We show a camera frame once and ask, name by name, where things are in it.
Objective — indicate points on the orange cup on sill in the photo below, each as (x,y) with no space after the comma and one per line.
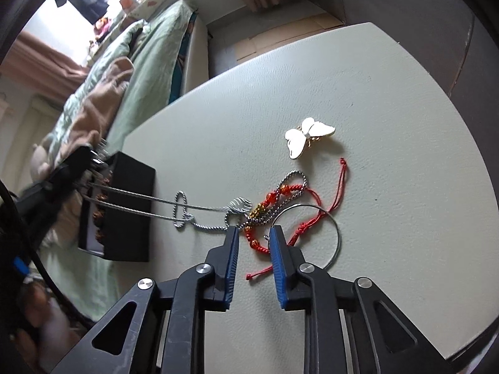
(128,5)

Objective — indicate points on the white butterfly hair clip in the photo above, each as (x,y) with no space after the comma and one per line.
(310,130)

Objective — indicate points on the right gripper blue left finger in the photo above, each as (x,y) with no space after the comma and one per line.
(160,327)

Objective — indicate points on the patterned window sill cushion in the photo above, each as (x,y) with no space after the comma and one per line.
(144,9)

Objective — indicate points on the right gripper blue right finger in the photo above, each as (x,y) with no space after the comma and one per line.
(348,325)

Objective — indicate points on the black jewelry box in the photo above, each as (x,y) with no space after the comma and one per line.
(114,218)

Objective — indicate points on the left pink curtain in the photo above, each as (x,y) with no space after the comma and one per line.
(32,63)

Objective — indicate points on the plush toy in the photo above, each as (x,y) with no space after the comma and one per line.
(42,161)

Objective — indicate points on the flattened cardboard on floor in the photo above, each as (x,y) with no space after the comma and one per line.
(276,37)

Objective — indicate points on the pink fleece blanket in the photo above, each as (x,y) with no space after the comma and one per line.
(95,118)

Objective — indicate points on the green bed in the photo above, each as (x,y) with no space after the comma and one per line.
(90,282)

